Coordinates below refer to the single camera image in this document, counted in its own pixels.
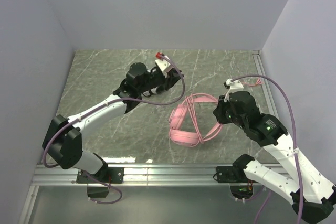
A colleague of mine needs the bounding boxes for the white and black headphones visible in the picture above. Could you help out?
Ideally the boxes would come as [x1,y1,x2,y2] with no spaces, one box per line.
[142,86,165,98]

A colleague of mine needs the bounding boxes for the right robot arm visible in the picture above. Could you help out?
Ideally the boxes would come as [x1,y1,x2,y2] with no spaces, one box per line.
[213,91,335,223]

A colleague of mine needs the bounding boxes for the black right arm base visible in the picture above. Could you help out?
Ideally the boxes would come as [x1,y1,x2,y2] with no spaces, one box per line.
[213,166,265,202]

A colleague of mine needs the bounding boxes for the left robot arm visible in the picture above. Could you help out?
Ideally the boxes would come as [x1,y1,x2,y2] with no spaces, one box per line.
[42,62,184,177]

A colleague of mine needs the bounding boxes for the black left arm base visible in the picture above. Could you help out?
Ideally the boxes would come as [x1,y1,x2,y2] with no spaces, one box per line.
[76,166,124,205]

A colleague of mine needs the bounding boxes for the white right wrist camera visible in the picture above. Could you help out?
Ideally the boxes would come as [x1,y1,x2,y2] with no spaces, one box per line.
[224,79,244,102]

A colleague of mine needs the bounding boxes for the aluminium right side rail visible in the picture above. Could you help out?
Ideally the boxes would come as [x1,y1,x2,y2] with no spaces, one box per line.
[252,50,279,118]

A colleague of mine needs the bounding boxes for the aluminium rail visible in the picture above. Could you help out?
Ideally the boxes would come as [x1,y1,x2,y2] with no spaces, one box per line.
[31,163,308,187]
[252,50,279,118]

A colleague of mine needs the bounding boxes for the aluminium front rail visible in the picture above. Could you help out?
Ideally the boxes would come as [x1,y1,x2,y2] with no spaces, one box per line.
[31,163,308,187]

